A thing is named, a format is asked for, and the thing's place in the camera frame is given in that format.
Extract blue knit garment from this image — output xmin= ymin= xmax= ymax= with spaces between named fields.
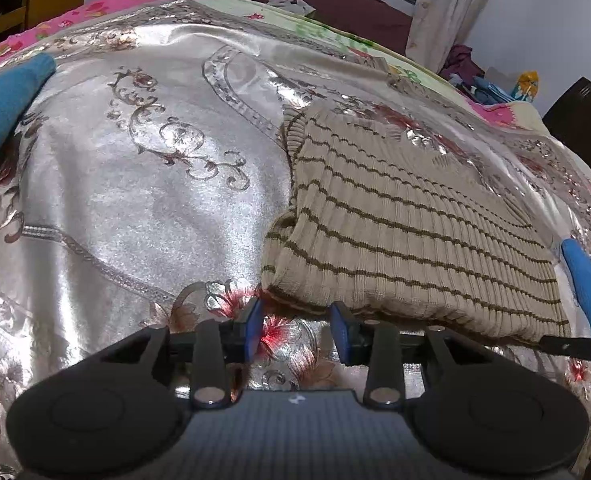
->
xmin=559 ymin=238 xmax=591 ymax=342

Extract beige curtain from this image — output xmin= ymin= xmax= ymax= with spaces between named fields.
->
xmin=405 ymin=0 xmax=512 ymax=67

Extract beige striped knit sweater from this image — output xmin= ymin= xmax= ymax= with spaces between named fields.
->
xmin=260 ymin=100 xmax=573 ymax=347

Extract yellow printed bag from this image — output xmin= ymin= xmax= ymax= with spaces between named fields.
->
xmin=512 ymin=70 xmax=542 ymax=104

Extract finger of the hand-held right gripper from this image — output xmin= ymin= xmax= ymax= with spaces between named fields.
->
xmin=538 ymin=335 xmax=591 ymax=362

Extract teal blue garment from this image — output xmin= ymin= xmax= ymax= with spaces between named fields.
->
xmin=0 ymin=53 xmax=58 ymax=187

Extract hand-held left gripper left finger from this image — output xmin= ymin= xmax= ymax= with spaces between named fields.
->
xmin=95 ymin=299 xmax=264 ymax=409

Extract maroon cloth pile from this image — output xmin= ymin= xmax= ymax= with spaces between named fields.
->
xmin=439 ymin=44 xmax=487 ymax=82

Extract silver floral bedspread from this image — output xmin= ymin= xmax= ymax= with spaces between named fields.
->
xmin=0 ymin=0 xmax=591 ymax=480

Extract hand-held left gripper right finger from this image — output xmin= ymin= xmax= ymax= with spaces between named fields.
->
xmin=329 ymin=301 xmax=499 ymax=409

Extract light blue clothes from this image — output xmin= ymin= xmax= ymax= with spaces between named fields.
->
xmin=449 ymin=74 xmax=517 ymax=107

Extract white crumpled cloth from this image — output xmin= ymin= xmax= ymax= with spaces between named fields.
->
xmin=268 ymin=0 xmax=317 ymax=17

